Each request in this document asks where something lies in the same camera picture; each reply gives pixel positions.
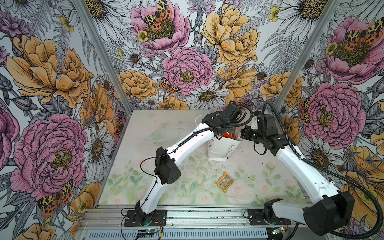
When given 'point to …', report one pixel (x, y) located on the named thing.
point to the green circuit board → (147, 232)
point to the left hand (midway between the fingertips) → (227, 126)
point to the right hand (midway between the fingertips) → (240, 135)
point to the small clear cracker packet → (225, 182)
